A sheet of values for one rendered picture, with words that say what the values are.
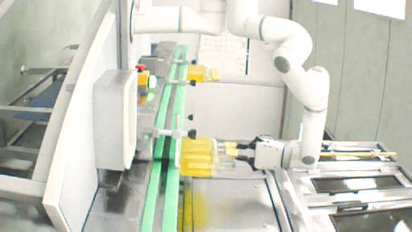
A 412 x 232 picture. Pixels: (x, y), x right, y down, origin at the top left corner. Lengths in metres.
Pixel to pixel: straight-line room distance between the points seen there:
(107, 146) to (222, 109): 6.48
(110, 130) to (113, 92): 0.10
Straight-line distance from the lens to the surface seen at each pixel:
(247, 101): 7.45
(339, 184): 1.73
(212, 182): 1.53
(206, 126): 7.53
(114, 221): 0.92
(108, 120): 0.99
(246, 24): 1.23
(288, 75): 1.15
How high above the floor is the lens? 0.98
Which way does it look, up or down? 3 degrees up
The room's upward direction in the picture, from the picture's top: 93 degrees clockwise
